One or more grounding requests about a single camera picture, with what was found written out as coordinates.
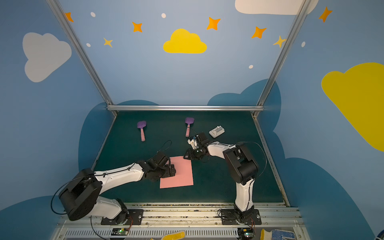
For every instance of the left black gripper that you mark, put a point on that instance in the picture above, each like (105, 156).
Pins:
(167, 169)

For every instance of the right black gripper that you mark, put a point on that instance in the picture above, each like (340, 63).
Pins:
(192, 153)

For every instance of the pink square paper sheet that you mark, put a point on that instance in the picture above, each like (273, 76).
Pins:
(183, 176)

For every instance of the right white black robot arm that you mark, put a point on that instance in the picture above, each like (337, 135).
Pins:
(243, 169)

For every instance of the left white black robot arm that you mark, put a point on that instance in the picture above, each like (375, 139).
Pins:
(81, 197)

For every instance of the right purple pink spatula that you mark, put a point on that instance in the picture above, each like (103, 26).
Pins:
(189, 121)

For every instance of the purple pink spatula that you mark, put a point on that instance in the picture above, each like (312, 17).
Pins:
(141, 125)
(189, 121)

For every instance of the white small plastic device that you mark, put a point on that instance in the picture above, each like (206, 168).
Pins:
(216, 132)

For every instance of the left purple pink spatula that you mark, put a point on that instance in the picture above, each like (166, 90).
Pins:
(141, 125)

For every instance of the yellow glove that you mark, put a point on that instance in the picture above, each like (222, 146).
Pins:
(174, 236)

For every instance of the left green circuit board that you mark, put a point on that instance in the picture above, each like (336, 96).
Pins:
(120, 231)

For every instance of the green circuit board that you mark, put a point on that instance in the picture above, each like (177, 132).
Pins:
(245, 234)
(120, 231)

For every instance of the right green circuit board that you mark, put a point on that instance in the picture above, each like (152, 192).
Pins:
(245, 234)

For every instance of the blue white glove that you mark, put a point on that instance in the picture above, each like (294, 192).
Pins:
(277, 235)

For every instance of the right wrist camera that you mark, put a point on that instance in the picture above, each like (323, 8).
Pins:
(193, 143)

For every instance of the aluminium front rail base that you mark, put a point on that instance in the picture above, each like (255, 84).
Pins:
(198, 220)

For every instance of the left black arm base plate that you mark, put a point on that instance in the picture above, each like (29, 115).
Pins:
(125, 217)

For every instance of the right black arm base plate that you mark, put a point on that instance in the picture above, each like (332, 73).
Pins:
(235, 217)

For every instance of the horizontal aluminium frame bar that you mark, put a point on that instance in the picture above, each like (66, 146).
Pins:
(183, 108)

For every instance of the left aluminium frame post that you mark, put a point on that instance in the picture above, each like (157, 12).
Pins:
(72, 36)

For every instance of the aluminium frame post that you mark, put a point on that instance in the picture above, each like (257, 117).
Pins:
(292, 34)
(72, 36)

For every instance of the right aluminium frame post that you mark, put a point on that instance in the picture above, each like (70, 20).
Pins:
(292, 34)

